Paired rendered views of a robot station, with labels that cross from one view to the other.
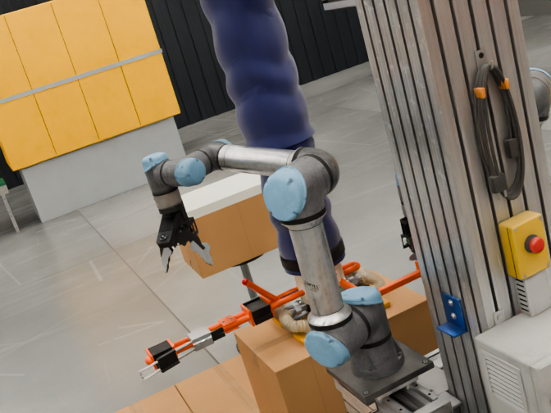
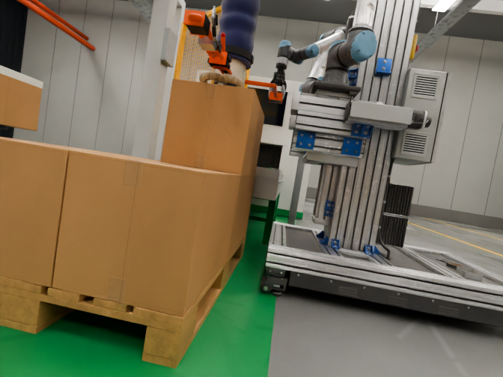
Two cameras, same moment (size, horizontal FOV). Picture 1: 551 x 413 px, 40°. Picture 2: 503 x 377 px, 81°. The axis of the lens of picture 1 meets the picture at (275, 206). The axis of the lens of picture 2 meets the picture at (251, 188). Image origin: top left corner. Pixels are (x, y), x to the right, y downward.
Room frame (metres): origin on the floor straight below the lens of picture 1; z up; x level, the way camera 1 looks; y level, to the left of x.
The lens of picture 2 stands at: (1.51, 1.38, 0.56)
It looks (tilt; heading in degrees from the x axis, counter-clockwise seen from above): 3 degrees down; 295
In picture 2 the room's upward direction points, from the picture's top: 9 degrees clockwise
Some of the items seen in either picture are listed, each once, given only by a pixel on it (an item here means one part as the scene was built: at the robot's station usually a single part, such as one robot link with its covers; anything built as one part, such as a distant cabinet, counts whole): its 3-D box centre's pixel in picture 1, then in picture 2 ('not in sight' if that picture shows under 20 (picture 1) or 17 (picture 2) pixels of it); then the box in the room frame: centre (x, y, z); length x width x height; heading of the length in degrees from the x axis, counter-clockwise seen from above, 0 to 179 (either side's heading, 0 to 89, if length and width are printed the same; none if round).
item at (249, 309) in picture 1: (257, 310); (219, 60); (2.36, 0.16, 1.07); 0.10 x 0.08 x 0.06; 19
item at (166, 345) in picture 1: (161, 353); (197, 23); (2.25, 0.49, 1.07); 0.08 x 0.07 x 0.05; 109
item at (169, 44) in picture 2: not in sight; (169, 48); (3.65, -0.84, 1.62); 0.20 x 0.05 x 0.30; 108
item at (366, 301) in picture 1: (362, 312); (340, 57); (1.85, -0.14, 1.20); 0.13 x 0.12 x 0.14; 136
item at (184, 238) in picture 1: (177, 223); not in sight; (2.10, 0.29, 1.52); 0.09 x 0.08 x 0.12; 161
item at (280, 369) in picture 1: (342, 364); (220, 135); (2.43, -0.07, 0.74); 0.60 x 0.40 x 0.40; 109
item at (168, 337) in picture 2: not in sight; (127, 253); (2.62, 0.31, 0.07); 1.20 x 1.00 x 0.14; 108
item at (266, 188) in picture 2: not in sight; (227, 181); (2.54, -0.42, 0.47); 0.70 x 0.03 x 0.15; 18
